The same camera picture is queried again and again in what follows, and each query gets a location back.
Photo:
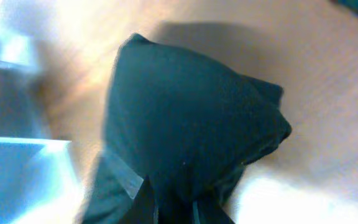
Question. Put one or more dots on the clear plastic storage bin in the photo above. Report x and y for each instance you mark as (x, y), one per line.
(37, 180)

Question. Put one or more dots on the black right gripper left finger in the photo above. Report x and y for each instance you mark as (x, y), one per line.
(144, 209)

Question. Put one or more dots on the black garment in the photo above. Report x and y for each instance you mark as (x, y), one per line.
(188, 123)

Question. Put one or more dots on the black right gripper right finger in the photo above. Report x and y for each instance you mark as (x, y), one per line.
(206, 210)

